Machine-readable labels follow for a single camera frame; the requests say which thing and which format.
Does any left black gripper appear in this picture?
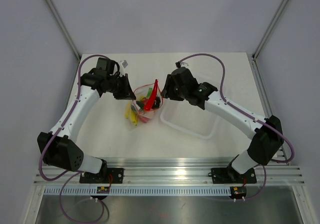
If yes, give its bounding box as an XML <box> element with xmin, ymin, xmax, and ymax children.
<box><xmin>106</xmin><ymin>73</ymin><xmax>136</xmax><ymax>100</ymax></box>

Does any yellow banana bunch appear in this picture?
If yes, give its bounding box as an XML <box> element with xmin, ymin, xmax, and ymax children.
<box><xmin>124</xmin><ymin>103</ymin><xmax>139</xmax><ymax>127</ymax></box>

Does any green avocado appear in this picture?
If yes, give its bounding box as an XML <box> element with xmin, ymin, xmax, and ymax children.
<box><xmin>136</xmin><ymin>101</ymin><xmax>146</xmax><ymax>110</ymax></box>

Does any clear zip bag orange zipper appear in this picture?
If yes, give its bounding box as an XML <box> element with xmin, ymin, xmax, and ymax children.
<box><xmin>124</xmin><ymin>79</ymin><xmax>164</xmax><ymax>131</ymax></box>

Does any red chili pepper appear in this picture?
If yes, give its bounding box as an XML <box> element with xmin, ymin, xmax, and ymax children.
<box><xmin>144</xmin><ymin>79</ymin><xmax>159</xmax><ymax>111</ymax></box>

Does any red dragon fruit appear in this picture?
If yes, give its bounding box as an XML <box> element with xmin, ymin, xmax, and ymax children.
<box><xmin>135</xmin><ymin>84</ymin><xmax>155</xmax><ymax>123</ymax></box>

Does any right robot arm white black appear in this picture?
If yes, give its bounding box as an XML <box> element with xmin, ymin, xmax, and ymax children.
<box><xmin>161</xmin><ymin>67</ymin><xmax>284</xmax><ymax>184</ymax></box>

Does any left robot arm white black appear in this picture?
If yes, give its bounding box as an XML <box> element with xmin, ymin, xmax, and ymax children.
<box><xmin>37</xmin><ymin>54</ymin><xmax>136</xmax><ymax>183</ymax></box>

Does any white plastic perforated basket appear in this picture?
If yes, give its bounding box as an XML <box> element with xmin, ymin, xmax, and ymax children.
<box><xmin>160</xmin><ymin>99</ymin><xmax>225</xmax><ymax>140</ymax></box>

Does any left small circuit board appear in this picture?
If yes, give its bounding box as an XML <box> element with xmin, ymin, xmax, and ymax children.
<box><xmin>96</xmin><ymin>186</ymin><xmax>110</xmax><ymax>194</ymax></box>

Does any small circuit board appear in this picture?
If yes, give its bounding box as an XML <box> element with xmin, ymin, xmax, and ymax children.
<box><xmin>230</xmin><ymin>186</ymin><xmax>247</xmax><ymax>198</ymax></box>
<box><xmin>96</xmin><ymin>186</ymin><xmax>110</xmax><ymax>194</ymax></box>

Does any right small circuit board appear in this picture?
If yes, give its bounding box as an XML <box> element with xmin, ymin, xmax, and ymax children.
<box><xmin>230</xmin><ymin>186</ymin><xmax>247</xmax><ymax>198</ymax></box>

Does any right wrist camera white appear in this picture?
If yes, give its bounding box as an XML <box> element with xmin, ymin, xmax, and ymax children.
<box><xmin>175</xmin><ymin>61</ymin><xmax>189</xmax><ymax>68</ymax></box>

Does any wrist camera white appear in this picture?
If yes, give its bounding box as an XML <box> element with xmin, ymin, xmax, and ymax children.
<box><xmin>118</xmin><ymin>60</ymin><xmax>128</xmax><ymax>76</ymax></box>
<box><xmin>175</xmin><ymin>61</ymin><xmax>189</xmax><ymax>68</ymax></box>

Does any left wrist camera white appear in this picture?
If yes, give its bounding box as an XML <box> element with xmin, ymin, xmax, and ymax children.
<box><xmin>118</xmin><ymin>60</ymin><xmax>128</xmax><ymax>76</ymax></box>

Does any aluminium mounting rail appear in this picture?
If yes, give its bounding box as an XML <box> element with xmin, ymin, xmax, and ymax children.
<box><xmin>33</xmin><ymin>157</ymin><xmax>306</xmax><ymax>187</ymax></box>

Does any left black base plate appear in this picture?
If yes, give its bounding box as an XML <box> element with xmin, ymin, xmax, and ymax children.
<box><xmin>79</xmin><ymin>167</ymin><xmax>124</xmax><ymax>184</ymax></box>

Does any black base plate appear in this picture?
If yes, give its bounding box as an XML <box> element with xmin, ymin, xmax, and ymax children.
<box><xmin>208</xmin><ymin>166</ymin><xmax>257</xmax><ymax>184</ymax></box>
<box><xmin>79</xmin><ymin>167</ymin><xmax>124</xmax><ymax>184</ymax></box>

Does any left aluminium frame post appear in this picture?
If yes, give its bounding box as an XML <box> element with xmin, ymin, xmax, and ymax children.
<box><xmin>43</xmin><ymin>0</ymin><xmax>82</xmax><ymax>63</ymax></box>

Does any aluminium frame post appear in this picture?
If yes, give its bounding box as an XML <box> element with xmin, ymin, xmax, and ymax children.
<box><xmin>252</xmin><ymin>0</ymin><xmax>291</xmax><ymax>62</ymax></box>
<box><xmin>43</xmin><ymin>0</ymin><xmax>82</xmax><ymax>63</ymax></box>

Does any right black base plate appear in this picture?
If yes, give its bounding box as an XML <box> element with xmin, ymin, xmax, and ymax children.
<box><xmin>208</xmin><ymin>166</ymin><xmax>257</xmax><ymax>184</ymax></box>

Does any white slotted cable duct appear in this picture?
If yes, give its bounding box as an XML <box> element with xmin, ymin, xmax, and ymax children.
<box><xmin>44</xmin><ymin>185</ymin><xmax>231</xmax><ymax>197</ymax></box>

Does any right aluminium frame post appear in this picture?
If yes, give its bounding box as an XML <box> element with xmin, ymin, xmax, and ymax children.
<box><xmin>252</xmin><ymin>0</ymin><xmax>291</xmax><ymax>62</ymax></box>

